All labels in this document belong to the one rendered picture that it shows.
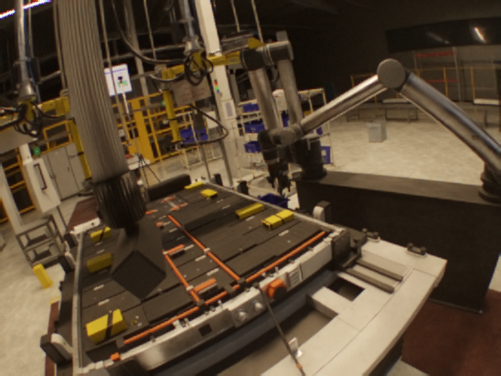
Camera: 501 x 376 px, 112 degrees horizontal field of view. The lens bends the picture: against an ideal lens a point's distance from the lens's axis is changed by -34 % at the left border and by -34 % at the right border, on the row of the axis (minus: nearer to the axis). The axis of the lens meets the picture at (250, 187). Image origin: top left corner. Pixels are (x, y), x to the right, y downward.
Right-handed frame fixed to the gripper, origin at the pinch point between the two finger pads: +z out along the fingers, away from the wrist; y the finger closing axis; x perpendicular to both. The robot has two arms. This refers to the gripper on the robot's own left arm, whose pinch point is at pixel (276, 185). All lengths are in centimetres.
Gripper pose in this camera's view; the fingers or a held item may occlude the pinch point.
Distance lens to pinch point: 178.5
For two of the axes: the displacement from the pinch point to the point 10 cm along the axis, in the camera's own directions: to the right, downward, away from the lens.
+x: 5.5, 1.6, -8.2
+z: 2.0, 9.3, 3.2
